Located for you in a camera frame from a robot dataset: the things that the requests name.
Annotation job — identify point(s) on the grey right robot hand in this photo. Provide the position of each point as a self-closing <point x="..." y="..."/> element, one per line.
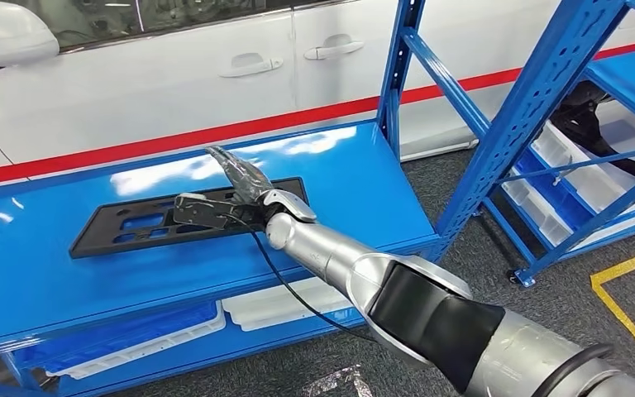
<point x="246" y="178"/>

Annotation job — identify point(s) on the black plastic panel part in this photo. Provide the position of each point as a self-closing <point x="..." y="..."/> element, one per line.
<point x="104" y="241"/>

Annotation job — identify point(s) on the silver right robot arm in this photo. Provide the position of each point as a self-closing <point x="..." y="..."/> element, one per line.
<point x="432" y="307"/>

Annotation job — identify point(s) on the black car trim part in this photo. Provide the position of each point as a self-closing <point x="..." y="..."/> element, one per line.
<point x="586" y="120"/>

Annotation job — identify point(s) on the translucent plastic bin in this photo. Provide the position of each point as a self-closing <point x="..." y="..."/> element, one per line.
<point x="279" y="304"/>

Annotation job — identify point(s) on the white car with red stripe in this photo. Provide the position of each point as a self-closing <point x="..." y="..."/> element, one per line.
<point x="131" y="98"/>

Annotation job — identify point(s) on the silver floor tape strip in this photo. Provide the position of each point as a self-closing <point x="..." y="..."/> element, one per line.
<point x="339" y="383"/>

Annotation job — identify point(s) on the large white plastic bin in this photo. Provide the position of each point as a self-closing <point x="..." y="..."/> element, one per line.
<point x="580" y="186"/>

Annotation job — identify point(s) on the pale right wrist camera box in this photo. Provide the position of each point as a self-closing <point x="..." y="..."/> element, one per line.
<point x="202" y="211"/>

